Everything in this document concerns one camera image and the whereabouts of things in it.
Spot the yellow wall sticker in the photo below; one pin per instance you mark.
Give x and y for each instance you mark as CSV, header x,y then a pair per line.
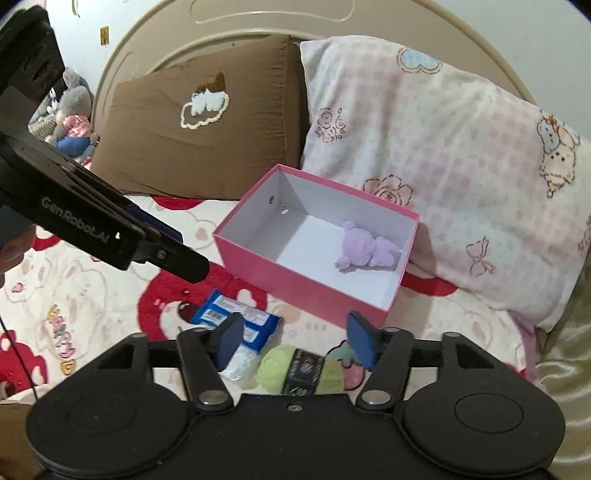
x,y
105,36

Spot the pink checkered pillow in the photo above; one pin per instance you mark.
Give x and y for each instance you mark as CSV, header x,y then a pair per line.
x,y
461,161

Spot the brown cloth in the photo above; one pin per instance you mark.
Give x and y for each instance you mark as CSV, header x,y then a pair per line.
x,y
11,438

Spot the grey plush toy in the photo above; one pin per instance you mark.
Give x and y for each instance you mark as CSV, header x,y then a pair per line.
x,y
76,99

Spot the gold satin sheet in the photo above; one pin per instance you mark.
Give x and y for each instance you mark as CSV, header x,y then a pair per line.
x,y
568,369

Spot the brown pillow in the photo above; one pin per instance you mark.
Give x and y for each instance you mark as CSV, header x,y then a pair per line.
x,y
161,152

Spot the blue plush toy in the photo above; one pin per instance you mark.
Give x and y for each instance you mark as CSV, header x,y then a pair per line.
x,y
74,145

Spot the purple plush toy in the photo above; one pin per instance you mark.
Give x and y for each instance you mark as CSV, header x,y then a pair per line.
x,y
360,247

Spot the green yarn ball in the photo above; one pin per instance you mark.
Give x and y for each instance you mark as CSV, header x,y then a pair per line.
x,y
272,369

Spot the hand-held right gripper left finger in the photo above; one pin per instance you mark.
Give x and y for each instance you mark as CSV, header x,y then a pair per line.
x,y
231,341

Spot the pink checkered plush toy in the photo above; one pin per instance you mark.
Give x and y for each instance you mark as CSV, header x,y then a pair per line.
x,y
76,125

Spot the printed blanket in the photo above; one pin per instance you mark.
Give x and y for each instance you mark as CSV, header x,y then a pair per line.
x,y
92,286

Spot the beige headboard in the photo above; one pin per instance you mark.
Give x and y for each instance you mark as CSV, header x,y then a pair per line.
x,y
277,18

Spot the white printed packet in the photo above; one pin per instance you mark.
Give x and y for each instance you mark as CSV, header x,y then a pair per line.
x,y
240,364

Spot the person's left hand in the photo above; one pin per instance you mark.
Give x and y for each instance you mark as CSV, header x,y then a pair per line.
x,y
14,254

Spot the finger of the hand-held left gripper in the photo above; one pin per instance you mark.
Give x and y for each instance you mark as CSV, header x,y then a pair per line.
x,y
157,226
184,265

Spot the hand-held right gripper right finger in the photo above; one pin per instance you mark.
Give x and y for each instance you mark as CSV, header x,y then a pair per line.
x,y
362,344

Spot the pink cardboard box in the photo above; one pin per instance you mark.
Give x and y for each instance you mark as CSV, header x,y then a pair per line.
x,y
295,281

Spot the blue snack packet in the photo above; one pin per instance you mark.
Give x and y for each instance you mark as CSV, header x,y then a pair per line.
x,y
217,309

